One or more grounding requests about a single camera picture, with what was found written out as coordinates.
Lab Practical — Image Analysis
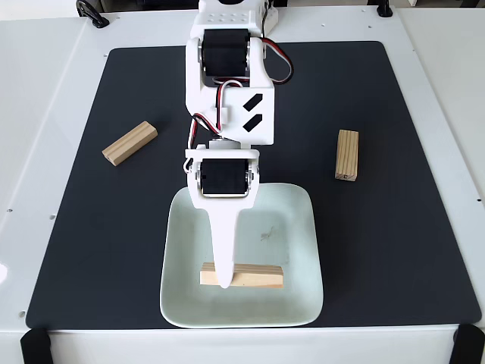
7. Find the grooved wooden block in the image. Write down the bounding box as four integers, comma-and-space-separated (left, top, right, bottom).
199, 262, 285, 290
334, 129, 360, 184
101, 121, 158, 168

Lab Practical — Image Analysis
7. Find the pale green square plate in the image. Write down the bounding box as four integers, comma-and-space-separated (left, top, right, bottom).
158, 183, 324, 329

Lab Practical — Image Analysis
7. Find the black table mat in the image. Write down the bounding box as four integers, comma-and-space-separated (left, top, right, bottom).
24, 40, 482, 330

